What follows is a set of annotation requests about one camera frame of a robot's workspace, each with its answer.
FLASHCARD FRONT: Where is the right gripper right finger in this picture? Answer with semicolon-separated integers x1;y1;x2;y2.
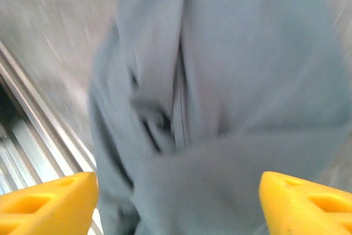
259;171;352;235

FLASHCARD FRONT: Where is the grey t-shirt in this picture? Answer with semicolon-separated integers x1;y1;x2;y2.
87;0;352;235

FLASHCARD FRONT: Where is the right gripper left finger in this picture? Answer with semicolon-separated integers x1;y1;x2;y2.
0;171;99;235

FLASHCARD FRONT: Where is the long aluminium base rail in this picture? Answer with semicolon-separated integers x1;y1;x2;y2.
0;39;98;196

